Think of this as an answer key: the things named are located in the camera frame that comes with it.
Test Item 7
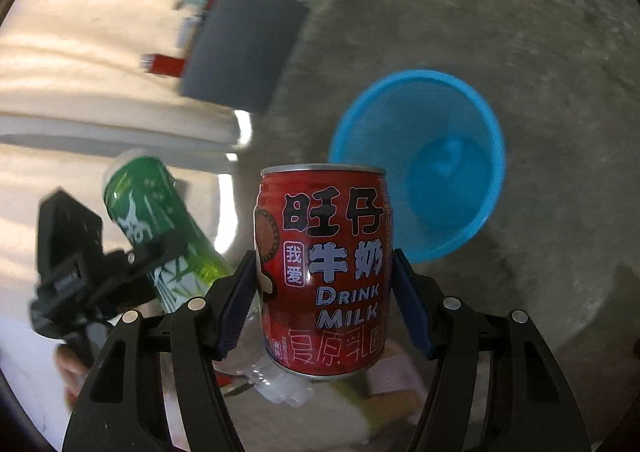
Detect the red milk drink can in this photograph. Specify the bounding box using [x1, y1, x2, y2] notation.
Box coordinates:
[254, 163, 392, 378]

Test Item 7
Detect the clear plastic bottle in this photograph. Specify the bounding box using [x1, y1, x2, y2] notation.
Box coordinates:
[215, 302, 315, 408]

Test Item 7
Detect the red bottle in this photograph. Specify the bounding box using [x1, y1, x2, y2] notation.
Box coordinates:
[141, 53, 187, 79]

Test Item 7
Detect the grey cabinet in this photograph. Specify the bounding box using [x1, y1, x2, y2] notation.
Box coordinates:
[179, 0, 309, 116]

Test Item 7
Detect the blue plastic bin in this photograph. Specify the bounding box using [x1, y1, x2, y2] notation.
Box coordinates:
[328, 70, 506, 264]

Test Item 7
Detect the person's left hand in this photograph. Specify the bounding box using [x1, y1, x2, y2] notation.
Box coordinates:
[54, 344, 92, 405]

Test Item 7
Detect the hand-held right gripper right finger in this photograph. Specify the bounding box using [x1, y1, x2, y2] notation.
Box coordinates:
[392, 248, 593, 452]

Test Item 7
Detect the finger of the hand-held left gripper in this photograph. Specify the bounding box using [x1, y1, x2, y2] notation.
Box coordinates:
[100, 228, 190, 319]

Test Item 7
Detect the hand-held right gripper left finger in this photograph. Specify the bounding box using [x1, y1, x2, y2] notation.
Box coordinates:
[62, 248, 258, 452]

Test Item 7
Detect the green drink can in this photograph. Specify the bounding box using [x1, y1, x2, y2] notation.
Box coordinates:
[102, 156, 233, 315]

